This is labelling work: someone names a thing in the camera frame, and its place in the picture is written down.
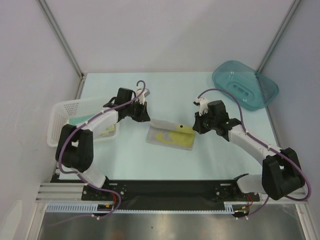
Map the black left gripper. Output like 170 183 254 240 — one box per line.
125 99 150 123

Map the grey yellow towel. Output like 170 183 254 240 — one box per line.
146 119 196 151

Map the yellow face towel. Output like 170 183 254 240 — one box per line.
98 124 117 138

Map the green towel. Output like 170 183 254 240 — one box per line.
66 115 92 126

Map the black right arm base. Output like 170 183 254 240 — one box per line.
214 173 260 202

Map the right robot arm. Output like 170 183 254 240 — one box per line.
192 97 306 201

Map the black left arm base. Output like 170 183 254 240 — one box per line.
81 180 127 201

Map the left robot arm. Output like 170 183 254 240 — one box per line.
55 86 151 200

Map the white perforated plastic basket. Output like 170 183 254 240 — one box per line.
47 96 120 147

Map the teal plastic basin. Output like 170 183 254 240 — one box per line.
212 60 279 112

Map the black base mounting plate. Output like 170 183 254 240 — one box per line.
49 178 261 212

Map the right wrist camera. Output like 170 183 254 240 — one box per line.
193 97 209 116

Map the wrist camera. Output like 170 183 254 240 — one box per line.
136 86 150 105
193 97 209 116

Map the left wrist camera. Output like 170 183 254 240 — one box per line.
136 86 150 105

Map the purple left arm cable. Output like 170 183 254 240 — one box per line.
48 79 147 227

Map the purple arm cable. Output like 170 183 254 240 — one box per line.
48 79 147 227
197 88 313 221

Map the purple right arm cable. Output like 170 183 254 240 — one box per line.
197 88 313 221

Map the light blue cable duct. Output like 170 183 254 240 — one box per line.
45 202 249 214

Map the aluminium front frame rail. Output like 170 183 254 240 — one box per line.
34 182 308 204

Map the left rear aluminium post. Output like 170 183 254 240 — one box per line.
37 0 85 78

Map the aluminium post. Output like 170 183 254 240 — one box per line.
257 0 303 73
37 0 85 78

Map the right rear aluminium post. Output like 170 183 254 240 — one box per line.
257 0 303 73

